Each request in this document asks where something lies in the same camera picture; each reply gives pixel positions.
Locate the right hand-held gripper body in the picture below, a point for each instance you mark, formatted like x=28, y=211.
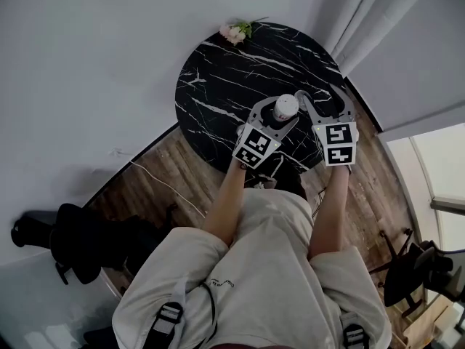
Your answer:
x=338, y=144

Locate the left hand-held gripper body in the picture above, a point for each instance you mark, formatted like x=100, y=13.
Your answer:
x=256, y=145

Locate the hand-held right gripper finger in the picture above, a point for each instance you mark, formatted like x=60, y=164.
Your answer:
x=312, y=113
x=347, y=105

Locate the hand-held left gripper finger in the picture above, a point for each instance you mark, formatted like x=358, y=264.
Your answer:
x=288, y=127
x=257, y=109

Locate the white plastic cup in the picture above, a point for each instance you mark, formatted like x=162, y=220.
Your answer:
x=285, y=104

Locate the person's left forearm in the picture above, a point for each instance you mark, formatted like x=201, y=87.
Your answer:
x=225, y=205

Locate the person's right forearm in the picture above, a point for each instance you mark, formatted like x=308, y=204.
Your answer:
x=328, y=213

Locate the round black marble table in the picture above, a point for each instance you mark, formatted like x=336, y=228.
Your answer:
x=225, y=78

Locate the pink artificial flower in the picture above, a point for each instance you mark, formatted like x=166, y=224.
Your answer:
x=234, y=33

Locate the white curtain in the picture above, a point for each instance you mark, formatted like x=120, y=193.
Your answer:
x=367, y=16

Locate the window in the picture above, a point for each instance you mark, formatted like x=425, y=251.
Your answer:
x=436, y=173

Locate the person's light shirt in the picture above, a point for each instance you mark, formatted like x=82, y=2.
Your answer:
x=272, y=260

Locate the black mesh office chair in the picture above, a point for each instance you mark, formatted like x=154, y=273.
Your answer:
x=32, y=227
x=98, y=242
x=403, y=278

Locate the light wooden desk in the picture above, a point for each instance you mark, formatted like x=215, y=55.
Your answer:
x=432, y=325

